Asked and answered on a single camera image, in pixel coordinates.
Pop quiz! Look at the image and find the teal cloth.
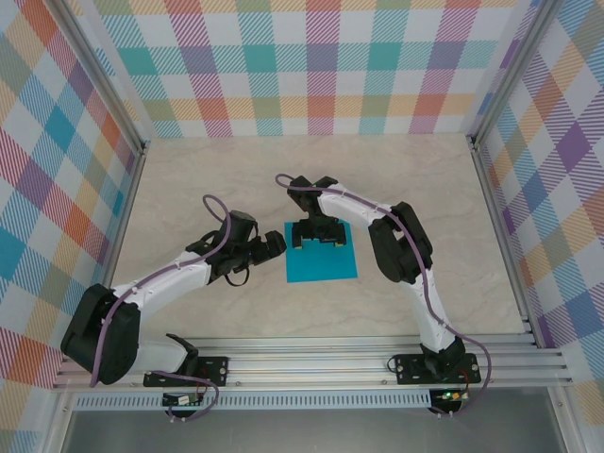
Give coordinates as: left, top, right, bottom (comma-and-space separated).
283, 220, 361, 285

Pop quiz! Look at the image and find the small dark circuit board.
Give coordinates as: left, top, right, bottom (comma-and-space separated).
162, 394, 205, 408

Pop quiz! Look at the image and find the grey metal panel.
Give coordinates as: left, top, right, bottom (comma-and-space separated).
60, 409, 567, 453

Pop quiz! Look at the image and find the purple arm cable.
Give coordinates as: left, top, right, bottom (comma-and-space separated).
275, 173, 493, 420
89, 193, 237, 424

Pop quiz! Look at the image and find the thin black camera cable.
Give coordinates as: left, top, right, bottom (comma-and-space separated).
223, 263, 252, 288

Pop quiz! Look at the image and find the aluminium side rail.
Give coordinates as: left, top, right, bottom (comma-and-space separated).
466, 135, 544, 350
80, 141, 151, 355

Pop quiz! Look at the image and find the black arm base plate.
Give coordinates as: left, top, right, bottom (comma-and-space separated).
394, 353, 481, 386
143, 356, 231, 389

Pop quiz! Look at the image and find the long aluminium mounting rail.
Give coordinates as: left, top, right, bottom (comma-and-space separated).
52, 335, 575, 392

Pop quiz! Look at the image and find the slotted grey cable duct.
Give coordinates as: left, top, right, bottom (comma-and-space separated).
74, 394, 433, 411

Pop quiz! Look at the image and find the black round cable mount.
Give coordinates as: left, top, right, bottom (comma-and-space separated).
164, 405, 202, 424

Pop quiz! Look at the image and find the aluminium corner post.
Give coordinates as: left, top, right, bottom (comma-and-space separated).
55, 0, 151, 155
465, 0, 561, 151

